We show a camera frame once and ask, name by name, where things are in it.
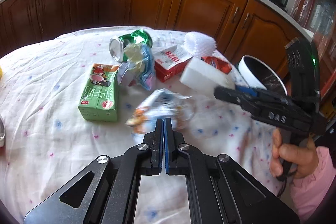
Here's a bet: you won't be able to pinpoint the white box with red label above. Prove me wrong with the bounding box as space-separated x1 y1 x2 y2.
180 56 235 90

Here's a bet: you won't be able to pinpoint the green drink carton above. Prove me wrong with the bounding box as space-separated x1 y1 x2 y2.
78 63 120 122

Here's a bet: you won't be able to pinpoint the plastic covered cabinet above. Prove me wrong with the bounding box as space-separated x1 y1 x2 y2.
290 0 336 119

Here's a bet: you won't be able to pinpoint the orange white snack bag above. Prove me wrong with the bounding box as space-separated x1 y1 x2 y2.
125 89 196 135

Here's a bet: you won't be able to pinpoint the red snack wrapper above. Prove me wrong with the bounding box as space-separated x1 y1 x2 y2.
201 55 233 74

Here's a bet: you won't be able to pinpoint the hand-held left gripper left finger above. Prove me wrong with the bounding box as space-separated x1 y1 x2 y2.
23 118 164 224

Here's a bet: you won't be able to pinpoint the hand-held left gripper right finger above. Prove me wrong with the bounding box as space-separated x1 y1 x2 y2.
164 118 300 224

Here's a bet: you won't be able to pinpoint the white bin with black liner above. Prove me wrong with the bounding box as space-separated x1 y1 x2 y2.
238 55 288 96

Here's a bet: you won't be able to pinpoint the white foam fruit net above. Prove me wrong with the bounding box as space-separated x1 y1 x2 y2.
184 32 217 56

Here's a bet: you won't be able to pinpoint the person's right hand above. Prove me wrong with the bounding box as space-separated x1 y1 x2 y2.
270 128 319 178

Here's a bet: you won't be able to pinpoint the brown wooden kitchen cabinets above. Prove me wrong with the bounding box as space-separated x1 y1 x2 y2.
0 0 315 77

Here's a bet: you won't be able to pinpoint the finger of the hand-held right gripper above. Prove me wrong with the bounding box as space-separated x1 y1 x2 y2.
214 86 259 111
235 85 265 97

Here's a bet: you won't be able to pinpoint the white floral tablecloth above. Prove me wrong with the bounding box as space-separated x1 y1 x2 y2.
0 26 284 224

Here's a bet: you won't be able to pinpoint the silver metal container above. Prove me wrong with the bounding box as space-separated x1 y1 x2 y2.
0 115 6 148

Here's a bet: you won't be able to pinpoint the red and white box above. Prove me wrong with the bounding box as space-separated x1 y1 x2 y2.
154 46 195 83

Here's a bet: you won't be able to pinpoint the blue white wrapper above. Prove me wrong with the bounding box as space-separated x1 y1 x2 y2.
117 48 155 90

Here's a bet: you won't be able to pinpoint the yellow plastic wrapper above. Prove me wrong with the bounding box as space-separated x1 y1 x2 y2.
123 44 147 69

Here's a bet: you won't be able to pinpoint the crushed green drink can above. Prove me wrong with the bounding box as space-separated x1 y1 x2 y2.
109 29 153 63

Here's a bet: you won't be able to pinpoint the person's right forearm pink sleeve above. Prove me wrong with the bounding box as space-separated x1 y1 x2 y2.
290 147 336 223

